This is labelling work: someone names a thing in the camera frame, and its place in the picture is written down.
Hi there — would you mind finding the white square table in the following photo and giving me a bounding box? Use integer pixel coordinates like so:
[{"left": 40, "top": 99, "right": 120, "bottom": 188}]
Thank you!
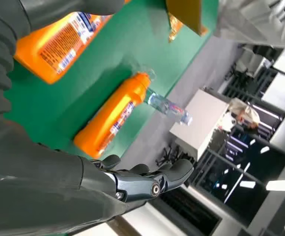
[{"left": 169, "top": 89, "right": 229, "bottom": 162}]

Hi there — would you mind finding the orange bottle with clear cap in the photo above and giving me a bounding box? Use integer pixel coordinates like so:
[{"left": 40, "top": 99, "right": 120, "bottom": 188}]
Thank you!
[{"left": 73, "top": 68, "right": 157, "bottom": 159}]

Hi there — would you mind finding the yellow plastic sheet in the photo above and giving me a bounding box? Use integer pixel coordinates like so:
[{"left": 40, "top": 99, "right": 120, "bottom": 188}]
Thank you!
[{"left": 166, "top": 0, "right": 209, "bottom": 43}]

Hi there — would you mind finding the black office chair base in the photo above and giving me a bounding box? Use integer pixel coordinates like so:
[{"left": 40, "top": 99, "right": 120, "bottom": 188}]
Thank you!
[{"left": 155, "top": 145, "right": 194, "bottom": 167}]

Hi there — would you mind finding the clear plastic water bottle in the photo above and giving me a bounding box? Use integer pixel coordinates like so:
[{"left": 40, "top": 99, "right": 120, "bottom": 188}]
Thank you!
[{"left": 146, "top": 88, "right": 193, "bottom": 126}]

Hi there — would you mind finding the green table mat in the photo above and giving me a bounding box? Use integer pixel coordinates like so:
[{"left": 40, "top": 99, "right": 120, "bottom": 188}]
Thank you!
[{"left": 4, "top": 0, "right": 219, "bottom": 160}]

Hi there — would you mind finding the pale plastic bag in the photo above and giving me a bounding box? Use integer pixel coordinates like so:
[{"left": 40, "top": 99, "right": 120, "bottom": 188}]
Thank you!
[{"left": 228, "top": 97, "right": 261, "bottom": 130}]

